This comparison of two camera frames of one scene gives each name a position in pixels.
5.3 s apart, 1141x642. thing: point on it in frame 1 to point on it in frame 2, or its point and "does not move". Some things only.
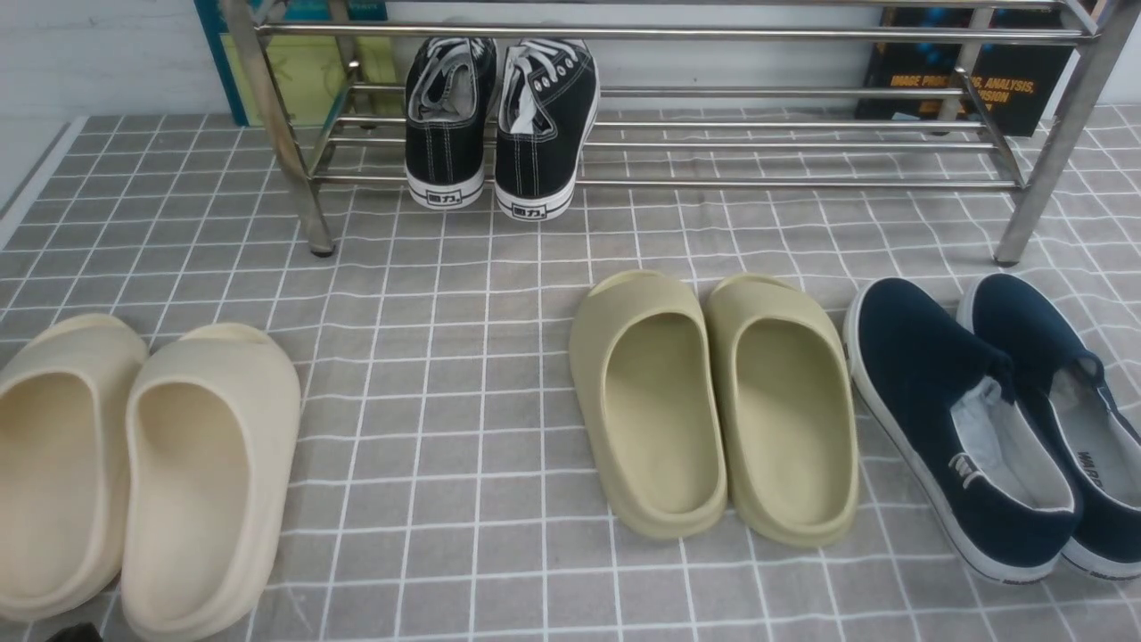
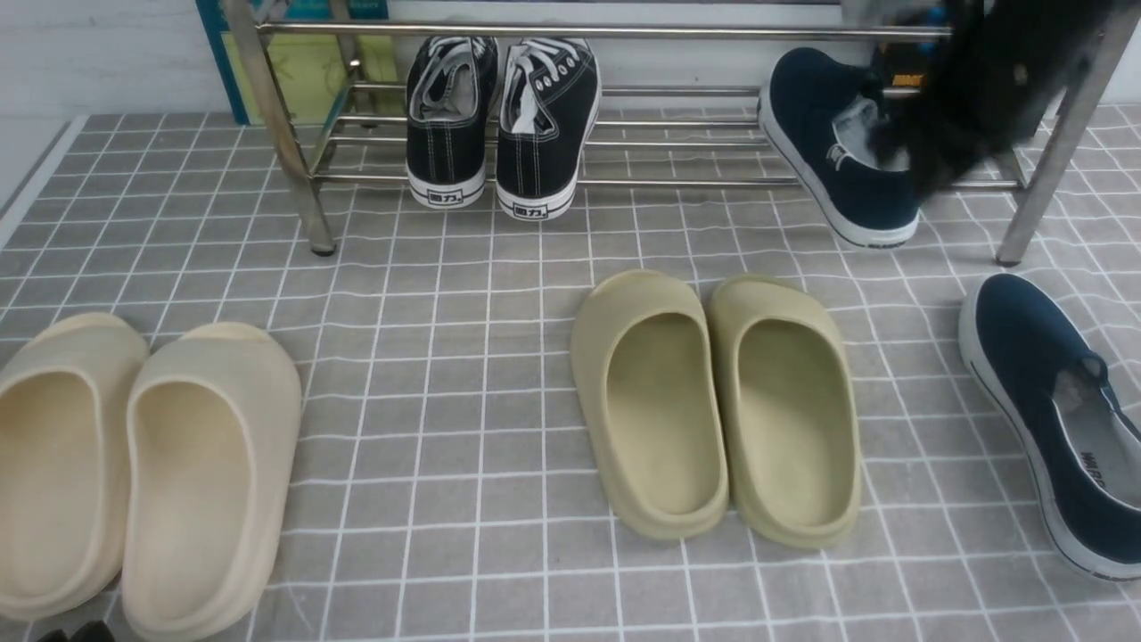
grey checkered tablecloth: x=439 y=496 does not move
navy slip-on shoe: x=1061 y=380 does not move
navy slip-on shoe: x=940 y=391 to x=823 y=111
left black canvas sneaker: x=450 y=90 does not move
